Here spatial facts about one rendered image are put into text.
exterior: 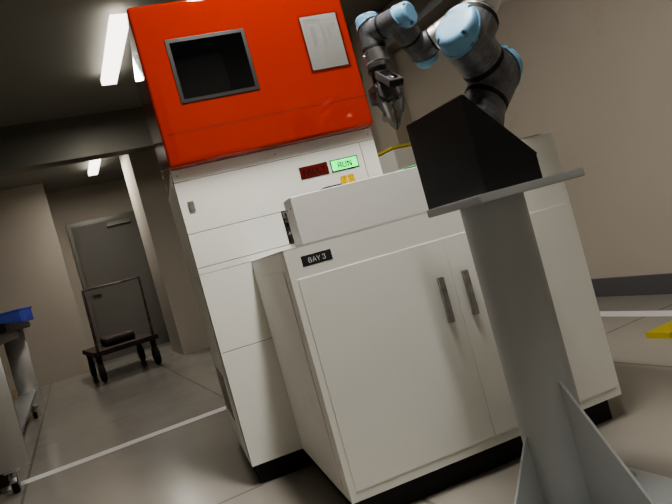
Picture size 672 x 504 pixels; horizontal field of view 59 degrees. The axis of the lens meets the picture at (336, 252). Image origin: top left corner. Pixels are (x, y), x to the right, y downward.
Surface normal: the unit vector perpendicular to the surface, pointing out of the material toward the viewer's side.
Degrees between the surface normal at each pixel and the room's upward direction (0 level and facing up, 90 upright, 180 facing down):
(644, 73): 90
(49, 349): 90
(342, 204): 90
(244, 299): 90
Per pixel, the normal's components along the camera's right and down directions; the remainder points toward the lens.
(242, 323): 0.28, -0.07
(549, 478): -0.70, 0.20
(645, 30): -0.87, 0.25
